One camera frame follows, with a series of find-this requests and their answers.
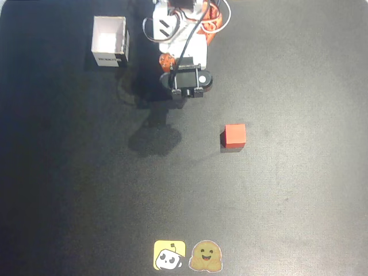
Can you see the black table mat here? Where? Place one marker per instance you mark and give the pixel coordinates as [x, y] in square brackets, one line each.
[258, 187]

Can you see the hugging face emoji sticker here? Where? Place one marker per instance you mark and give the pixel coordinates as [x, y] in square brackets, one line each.
[205, 256]

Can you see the black oval webcam with clamp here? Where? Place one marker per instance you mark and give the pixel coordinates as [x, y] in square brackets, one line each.
[187, 80]

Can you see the red cube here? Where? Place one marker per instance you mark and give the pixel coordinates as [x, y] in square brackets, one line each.
[235, 135]

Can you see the yellow robot face sticker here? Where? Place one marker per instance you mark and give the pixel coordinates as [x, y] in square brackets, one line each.
[168, 254]

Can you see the white open cardboard box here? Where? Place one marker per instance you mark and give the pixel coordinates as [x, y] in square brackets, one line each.
[109, 34]

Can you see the orange robot base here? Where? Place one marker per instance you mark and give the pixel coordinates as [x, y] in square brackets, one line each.
[212, 20]

